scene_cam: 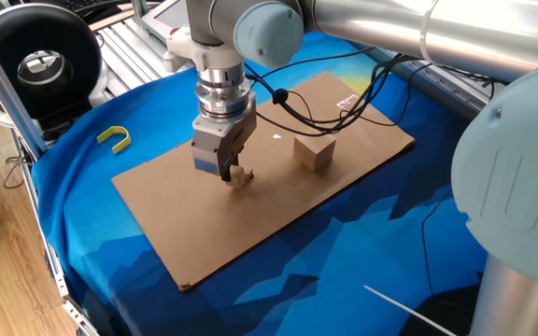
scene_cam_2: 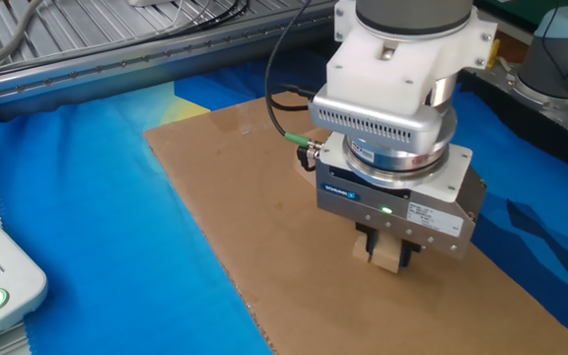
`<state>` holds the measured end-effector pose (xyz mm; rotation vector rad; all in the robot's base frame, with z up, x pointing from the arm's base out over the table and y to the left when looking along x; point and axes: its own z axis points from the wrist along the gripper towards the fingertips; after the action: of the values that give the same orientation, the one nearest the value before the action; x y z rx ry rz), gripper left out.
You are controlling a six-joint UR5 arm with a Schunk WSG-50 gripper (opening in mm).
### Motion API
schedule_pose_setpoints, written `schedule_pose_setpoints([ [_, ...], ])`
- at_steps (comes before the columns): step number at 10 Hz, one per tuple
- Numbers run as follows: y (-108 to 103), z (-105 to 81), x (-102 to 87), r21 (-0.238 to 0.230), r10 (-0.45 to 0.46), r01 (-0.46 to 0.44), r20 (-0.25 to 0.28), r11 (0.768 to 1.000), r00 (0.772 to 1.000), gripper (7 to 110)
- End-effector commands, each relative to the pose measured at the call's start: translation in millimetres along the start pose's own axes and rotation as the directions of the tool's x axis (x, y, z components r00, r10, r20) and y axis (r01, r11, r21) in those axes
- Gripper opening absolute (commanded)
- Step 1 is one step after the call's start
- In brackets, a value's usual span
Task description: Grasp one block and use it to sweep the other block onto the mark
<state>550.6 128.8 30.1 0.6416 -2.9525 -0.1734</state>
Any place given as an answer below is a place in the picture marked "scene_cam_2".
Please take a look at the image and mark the thick grey cable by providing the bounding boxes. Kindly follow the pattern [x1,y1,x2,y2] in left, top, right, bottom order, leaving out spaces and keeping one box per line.
[0,0,43,78]

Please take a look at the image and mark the large wooden cube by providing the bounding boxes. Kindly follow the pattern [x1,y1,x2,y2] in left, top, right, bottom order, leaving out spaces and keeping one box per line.
[293,128,332,187]

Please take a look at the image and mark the silver force torque sensor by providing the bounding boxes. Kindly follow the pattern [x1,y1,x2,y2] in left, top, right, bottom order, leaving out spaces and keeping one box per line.
[341,132,451,188]

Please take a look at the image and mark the white gripper adapter plate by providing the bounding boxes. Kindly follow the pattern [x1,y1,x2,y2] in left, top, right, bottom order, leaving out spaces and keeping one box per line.
[317,131,473,204]

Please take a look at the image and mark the yellow plastic clip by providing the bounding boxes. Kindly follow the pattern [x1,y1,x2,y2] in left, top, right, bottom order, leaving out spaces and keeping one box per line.
[485,38,502,69]

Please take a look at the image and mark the thin black cables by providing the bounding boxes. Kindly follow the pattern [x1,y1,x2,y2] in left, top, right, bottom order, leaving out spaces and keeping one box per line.
[32,0,249,55]

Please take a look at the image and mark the blue mountain print cloth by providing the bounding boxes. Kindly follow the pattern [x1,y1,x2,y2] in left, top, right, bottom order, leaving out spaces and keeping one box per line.
[0,46,568,355]

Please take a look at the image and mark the medium wooden cube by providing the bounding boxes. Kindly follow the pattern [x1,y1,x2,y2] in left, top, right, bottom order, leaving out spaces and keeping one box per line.
[371,231,404,275]

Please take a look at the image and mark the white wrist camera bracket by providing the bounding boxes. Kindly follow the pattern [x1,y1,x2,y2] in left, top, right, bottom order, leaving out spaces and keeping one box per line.
[325,0,500,117]

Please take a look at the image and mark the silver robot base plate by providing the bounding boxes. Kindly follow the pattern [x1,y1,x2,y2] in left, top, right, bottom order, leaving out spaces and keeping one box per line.
[461,68,568,149]

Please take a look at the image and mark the aluminium slotted rail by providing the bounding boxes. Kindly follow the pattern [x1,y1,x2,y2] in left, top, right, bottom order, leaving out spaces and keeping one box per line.
[0,0,339,122]

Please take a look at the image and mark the grey Schunk gripper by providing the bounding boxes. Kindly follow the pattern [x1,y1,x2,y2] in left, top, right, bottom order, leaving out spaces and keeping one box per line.
[315,160,488,270]

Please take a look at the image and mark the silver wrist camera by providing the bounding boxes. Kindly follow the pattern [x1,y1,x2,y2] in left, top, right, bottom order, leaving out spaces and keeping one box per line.
[308,86,458,149]

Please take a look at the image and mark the grey cable green connector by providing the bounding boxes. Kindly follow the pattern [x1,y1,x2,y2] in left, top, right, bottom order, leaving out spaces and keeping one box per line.
[263,0,324,152]

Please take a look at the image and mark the brown cardboard sheet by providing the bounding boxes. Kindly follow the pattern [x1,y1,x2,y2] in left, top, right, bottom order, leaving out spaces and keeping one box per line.
[143,86,568,355]

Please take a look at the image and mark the white teach pendant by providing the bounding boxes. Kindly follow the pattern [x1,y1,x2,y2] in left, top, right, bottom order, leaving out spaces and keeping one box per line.
[0,194,49,354]

